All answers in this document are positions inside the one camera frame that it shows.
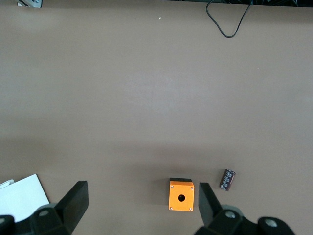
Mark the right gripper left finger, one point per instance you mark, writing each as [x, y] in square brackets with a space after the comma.
[73, 208]

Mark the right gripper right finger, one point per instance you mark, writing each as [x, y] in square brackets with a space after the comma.
[210, 208]

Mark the small black terminal block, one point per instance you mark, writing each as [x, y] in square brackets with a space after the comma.
[227, 180]

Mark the white drawer cabinet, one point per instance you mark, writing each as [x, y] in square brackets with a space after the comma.
[24, 193]

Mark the orange box with hole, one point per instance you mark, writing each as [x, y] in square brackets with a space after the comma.
[174, 198]

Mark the aluminium frame corner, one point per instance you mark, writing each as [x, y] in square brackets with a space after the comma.
[30, 3]

